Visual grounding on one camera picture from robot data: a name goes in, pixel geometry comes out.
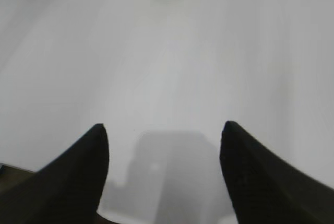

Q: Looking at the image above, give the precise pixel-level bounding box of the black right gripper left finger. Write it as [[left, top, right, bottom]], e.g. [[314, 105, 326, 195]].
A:
[[1, 124, 109, 223]]

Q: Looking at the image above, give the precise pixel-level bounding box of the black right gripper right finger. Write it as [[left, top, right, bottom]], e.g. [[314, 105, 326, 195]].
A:
[[220, 121, 333, 223]]

